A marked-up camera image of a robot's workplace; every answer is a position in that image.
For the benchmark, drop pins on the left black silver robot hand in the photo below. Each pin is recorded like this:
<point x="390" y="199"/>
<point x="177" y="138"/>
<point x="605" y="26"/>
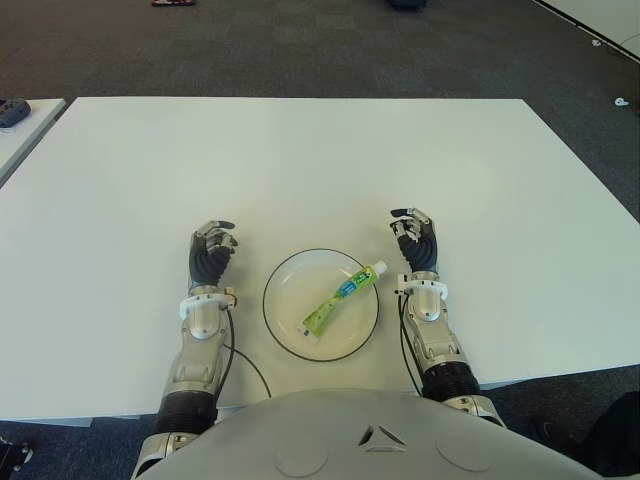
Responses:
<point x="207" y="260"/>

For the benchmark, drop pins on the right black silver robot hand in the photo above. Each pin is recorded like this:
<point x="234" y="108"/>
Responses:
<point x="422" y="247"/>

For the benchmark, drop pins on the green toothpaste tube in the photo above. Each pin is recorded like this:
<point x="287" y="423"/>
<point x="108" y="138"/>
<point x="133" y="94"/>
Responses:
<point x="340" y="295"/>

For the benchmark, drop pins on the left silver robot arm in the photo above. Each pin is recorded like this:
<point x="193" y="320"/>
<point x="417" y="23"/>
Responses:
<point x="197" y="360"/>

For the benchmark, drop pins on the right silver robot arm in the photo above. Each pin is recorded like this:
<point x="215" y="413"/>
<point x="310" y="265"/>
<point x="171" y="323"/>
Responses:
<point x="435" y="345"/>

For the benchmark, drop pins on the white plate with black rim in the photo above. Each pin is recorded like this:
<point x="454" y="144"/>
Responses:
<point x="300" y="300"/>

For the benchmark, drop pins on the grey robot torso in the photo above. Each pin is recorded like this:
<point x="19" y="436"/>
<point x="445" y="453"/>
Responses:
<point x="375" y="440"/>

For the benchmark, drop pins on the small white side table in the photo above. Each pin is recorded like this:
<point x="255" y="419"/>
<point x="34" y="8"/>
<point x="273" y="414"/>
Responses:
<point x="30" y="135"/>

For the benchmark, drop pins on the dark grey controller device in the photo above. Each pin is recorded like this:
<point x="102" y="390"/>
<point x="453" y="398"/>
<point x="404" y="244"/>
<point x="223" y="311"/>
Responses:
<point x="11" y="112"/>

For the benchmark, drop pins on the white hook-shaped floor object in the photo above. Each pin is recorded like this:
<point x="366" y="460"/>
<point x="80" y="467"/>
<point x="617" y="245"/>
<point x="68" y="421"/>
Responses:
<point x="621" y="101"/>

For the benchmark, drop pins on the black fabric object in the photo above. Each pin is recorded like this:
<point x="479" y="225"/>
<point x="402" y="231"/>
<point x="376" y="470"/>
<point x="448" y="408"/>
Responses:
<point x="617" y="435"/>

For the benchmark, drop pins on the black item with white parts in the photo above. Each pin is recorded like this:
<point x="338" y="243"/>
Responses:
<point x="12" y="452"/>

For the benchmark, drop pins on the white table with black edge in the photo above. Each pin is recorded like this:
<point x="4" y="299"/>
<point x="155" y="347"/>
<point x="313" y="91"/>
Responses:
<point x="600" y="17"/>

